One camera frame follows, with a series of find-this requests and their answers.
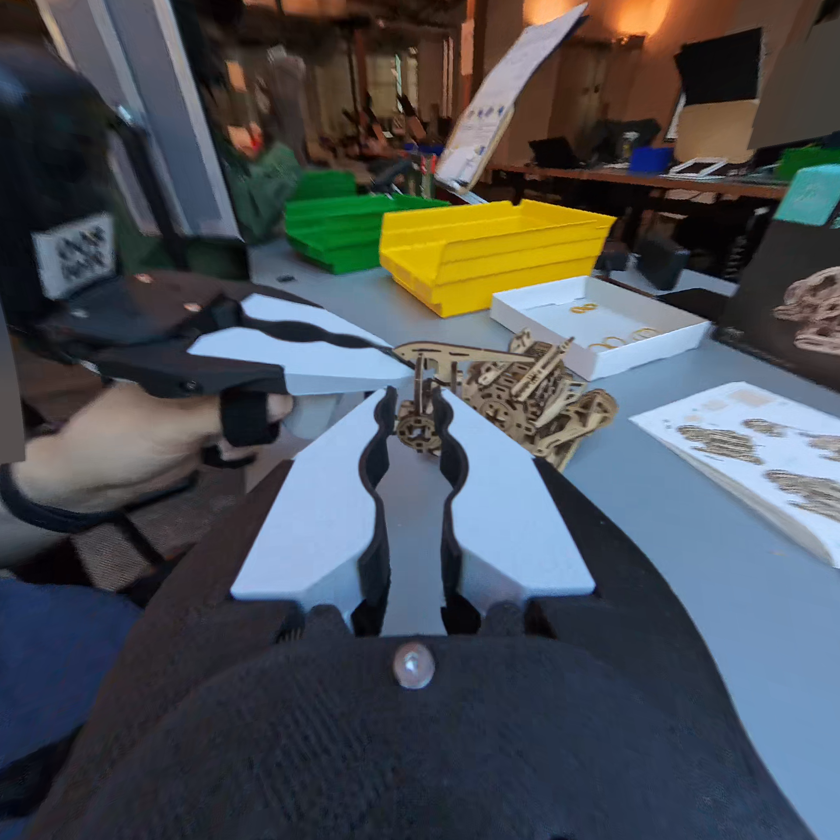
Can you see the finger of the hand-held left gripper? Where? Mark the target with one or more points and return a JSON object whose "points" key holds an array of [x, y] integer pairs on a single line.
{"points": [[295, 312], [328, 367]]}

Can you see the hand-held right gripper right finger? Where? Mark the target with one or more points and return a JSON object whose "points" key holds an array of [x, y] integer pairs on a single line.
{"points": [[518, 525]]}

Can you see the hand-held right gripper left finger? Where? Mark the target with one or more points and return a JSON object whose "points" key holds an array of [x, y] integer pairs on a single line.
{"points": [[308, 525]]}

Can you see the wooden model part with wheel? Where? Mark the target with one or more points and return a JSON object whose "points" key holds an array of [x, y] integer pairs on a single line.
{"points": [[453, 354]]}

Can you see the wooden submarine model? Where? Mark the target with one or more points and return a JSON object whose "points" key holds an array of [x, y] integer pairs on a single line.
{"points": [[538, 400]]}

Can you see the black model kit box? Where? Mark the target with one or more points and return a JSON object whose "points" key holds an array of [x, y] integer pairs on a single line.
{"points": [[768, 289]]}

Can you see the person's left hand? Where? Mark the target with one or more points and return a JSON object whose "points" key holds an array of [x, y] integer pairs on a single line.
{"points": [[131, 439]]}

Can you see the stacked green plastic bins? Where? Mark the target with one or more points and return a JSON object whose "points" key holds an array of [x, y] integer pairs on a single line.
{"points": [[328, 229]]}

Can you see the green cloth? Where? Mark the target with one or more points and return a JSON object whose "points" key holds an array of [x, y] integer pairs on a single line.
{"points": [[262, 190]]}

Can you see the stacked yellow plastic bins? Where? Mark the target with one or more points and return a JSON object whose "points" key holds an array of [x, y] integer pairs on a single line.
{"points": [[472, 256]]}

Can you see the yellow rubber band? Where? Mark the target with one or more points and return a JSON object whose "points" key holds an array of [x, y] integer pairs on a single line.
{"points": [[583, 307], [607, 342], [646, 333]]}

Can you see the black wristband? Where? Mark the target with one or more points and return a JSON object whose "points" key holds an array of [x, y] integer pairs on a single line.
{"points": [[65, 522]]}

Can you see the white shallow cardboard tray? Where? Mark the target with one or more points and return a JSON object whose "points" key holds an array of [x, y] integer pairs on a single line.
{"points": [[544, 308]]}

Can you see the instruction booklet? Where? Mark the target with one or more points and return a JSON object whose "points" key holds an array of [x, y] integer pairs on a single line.
{"points": [[741, 453]]}

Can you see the person's blue trouser leg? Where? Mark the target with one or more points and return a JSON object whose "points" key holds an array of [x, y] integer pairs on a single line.
{"points": [[59, 669]]}

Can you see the white poster board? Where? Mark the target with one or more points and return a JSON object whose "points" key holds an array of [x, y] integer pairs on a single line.
{"points": [[499, 98]]}

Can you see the black power adapter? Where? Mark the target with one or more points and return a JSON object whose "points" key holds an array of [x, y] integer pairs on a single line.
{"points": [[663, 262]]}

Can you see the wooden side table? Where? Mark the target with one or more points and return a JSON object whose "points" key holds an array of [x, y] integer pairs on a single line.
{"points": [[656, 178]]}

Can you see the blue plastic bin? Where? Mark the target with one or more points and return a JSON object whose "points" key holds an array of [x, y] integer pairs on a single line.
{"points": [[651, 159]]}

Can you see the white tablet stand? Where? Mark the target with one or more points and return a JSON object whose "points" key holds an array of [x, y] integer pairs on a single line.
{"points": [[699, 167]]}

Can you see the beige cardboard sheet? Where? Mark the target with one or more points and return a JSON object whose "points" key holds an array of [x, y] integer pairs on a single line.
{"points": [[715, 131]]}

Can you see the small green plastic bin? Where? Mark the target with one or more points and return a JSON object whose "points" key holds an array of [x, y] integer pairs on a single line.
{"points": [[810, 163]]}

